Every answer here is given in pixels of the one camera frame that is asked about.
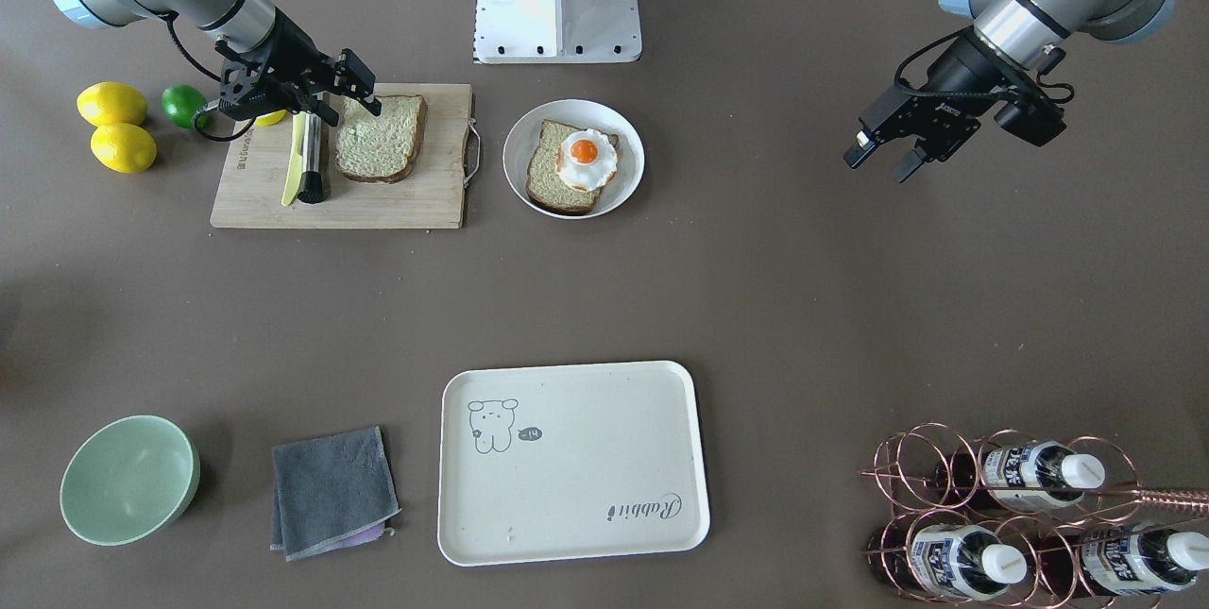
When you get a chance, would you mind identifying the green lime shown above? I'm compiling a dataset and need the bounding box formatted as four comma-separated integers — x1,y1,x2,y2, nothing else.
161,85,209,131

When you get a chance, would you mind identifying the yellow plastic knife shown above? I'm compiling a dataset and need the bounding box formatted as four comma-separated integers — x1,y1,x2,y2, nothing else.
280,111,307,205

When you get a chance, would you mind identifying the tea bottle three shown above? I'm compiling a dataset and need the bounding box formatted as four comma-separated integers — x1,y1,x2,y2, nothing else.
1036,520,1208,598

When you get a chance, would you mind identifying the whole lemon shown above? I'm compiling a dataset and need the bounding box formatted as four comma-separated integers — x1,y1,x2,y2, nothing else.
75,81,147,127
89,123,157,174

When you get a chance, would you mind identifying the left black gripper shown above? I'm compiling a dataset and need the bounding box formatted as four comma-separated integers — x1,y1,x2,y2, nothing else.
843,31,1022,182

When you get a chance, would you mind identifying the whole lemon upper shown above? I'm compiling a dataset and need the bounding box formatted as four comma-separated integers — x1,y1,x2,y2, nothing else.
75,81,147,127

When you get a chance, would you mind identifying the cream rabbit tray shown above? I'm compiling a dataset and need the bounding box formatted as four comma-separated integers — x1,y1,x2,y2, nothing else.
436,360,711,567

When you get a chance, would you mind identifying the bread slice under egg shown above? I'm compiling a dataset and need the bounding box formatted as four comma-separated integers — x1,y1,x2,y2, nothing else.
526,120,621,216

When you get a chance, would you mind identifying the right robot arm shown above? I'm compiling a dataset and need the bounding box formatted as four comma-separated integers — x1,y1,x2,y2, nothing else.
53,0,382,126

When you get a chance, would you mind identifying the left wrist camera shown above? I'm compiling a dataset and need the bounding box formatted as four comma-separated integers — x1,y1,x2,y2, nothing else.
994,45,1075,147

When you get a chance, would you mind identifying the bread slice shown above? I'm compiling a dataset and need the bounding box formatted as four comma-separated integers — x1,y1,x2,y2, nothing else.
335,95,428,182
526,120,621,216

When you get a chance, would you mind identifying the tea bottle one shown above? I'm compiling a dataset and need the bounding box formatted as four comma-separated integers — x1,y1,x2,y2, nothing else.
926,441,1107,514

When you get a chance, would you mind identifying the bamboo cutting board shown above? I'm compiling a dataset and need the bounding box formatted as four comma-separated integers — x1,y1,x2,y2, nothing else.
209,81,481,230

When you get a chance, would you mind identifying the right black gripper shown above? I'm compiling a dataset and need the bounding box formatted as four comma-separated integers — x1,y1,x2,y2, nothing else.
216,12,382,127

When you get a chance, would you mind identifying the steel muddler black tip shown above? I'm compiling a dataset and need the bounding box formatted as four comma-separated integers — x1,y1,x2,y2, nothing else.
293,111,326,204

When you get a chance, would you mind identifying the tea bottle two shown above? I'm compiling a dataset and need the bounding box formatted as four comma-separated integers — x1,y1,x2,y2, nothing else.
864,524,1029,601

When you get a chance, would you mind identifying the grey folded cloth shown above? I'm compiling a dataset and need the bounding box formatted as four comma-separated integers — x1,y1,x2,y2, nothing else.
268,425,401,561

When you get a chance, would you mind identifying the copper wire bottle rack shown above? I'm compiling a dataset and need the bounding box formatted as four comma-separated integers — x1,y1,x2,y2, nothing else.
863,423,1207,608

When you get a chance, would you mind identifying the whole lemon lower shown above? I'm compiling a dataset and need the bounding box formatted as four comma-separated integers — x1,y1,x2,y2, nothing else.
89,123,157,174

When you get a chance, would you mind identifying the green bowl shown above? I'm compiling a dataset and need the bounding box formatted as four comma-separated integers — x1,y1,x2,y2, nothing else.
58,414,199,546

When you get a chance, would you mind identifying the fried egg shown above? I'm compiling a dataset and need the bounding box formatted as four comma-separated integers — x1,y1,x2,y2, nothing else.
555,128,621,193

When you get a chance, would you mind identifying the white round plate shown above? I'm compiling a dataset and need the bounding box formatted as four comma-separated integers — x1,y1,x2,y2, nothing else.
502,98,646,219

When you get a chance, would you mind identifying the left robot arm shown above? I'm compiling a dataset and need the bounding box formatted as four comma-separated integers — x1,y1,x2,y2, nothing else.
843,0,1175,180

